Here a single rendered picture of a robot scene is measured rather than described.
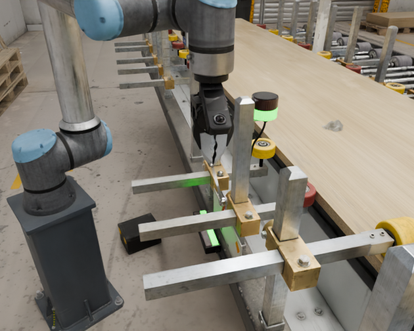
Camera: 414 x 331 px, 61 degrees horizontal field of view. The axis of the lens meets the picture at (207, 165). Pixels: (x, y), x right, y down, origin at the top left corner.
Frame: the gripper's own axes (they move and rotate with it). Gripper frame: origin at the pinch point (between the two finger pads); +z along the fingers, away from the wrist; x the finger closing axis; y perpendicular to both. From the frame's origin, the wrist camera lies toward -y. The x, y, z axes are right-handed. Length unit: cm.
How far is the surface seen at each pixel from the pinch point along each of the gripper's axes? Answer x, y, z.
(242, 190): -7.9, 0.9, 10.2
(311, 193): -24.2, -4.3, 10.3
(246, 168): -8.5, 0.9, 3.8
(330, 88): -72, 66, 11
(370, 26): -499, 597, 90
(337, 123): -53, 30, 10
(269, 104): -12.5, -0.3, -12.8
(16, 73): 138, 394, 84
